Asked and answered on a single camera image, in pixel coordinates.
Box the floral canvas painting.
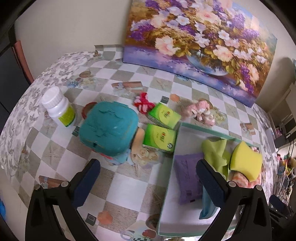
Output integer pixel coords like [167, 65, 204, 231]
[123, 1, 277, 107]

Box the white teal-rimmed tray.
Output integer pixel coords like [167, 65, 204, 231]
[157, 122, 265, 237]

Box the teal hat doll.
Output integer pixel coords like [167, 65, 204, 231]
[78, 101, 159, 167]

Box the lime green cloth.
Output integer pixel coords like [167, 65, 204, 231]
[201, 139, 231, 181]

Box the yellow sponge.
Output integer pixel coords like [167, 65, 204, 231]
[229, 141, 262, 182]

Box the coral zigzag cloth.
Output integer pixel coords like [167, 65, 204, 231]
[231, 147, 261, 188]

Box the checkered patterned tablecloth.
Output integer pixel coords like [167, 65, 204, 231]
[1, 46, 278, 240]

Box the light blue cloth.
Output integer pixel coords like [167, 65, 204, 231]
[199, 187, 218, 219]

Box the white shelf unit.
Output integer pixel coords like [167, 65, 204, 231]
[267, 83, 295, 149]

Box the purple cloth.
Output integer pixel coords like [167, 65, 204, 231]
[174, 153, 204, 205]

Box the pink floral cloth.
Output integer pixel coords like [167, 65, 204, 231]
[181, 100, 215, 126]

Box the white pill bottle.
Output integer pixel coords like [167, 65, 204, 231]
[41, 86, 77, 127]

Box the green tissue pack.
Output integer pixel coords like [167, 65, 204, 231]
[143, 124, 177, 153]
[147, 103, 181, 130]

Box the dark cabinet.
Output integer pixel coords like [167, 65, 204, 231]
[0, 37, 34, 128]

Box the cluttered cables pile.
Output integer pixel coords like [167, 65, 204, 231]
[272, 148, 296, 223]

